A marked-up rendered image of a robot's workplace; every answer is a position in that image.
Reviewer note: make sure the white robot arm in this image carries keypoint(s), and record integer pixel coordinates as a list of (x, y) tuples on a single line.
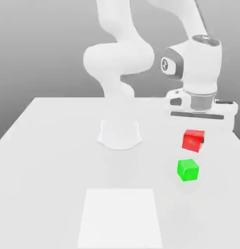
[(119, 58)]

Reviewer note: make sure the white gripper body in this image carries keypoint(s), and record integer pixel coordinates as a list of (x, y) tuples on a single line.
[(197, 115)]

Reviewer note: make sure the small red cube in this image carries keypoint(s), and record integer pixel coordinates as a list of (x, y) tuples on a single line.
[(191, 141)]

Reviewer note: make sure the small green cube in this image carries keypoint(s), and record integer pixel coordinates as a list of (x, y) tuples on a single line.
[(188, 170)]

